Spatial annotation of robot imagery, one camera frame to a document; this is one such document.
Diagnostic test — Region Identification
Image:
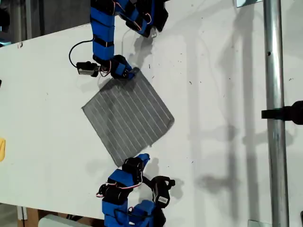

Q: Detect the grey striped towel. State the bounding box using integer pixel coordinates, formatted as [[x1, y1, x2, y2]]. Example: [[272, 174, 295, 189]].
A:
[[81, 68, 176, 167]]

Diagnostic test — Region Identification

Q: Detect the white box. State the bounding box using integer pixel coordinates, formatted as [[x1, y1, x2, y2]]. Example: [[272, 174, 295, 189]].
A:
[[37, 214, 92, 227]]

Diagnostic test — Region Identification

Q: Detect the wooden table leg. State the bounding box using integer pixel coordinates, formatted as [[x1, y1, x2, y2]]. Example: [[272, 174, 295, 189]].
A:
[[16, 205, 40, 222]]

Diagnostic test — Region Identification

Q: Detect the yellow object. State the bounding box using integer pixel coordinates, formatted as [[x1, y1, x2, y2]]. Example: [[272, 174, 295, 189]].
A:
[[0, 137, 7, 163]]

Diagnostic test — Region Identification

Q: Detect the black clamp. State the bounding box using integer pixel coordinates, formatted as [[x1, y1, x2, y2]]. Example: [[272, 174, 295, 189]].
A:
[[261, 100, 303, 126]]

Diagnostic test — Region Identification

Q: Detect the camera black stalk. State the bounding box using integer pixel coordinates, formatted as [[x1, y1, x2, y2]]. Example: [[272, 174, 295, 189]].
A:
[[88, 61, 100, 78], [142, 175, 155, 190]]

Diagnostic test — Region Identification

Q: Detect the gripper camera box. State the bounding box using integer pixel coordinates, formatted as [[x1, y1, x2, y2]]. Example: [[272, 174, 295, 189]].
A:
[[76, 61, 92, 76], [151, 175, 176, 209]]

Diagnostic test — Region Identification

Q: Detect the camera black cable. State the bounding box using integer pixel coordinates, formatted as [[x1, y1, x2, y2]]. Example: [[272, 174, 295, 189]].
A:
[[69, 40, 96, 67]]

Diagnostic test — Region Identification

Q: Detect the steel post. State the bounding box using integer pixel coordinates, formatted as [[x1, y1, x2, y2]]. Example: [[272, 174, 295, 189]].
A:
[[263, 0, 290, 227]]

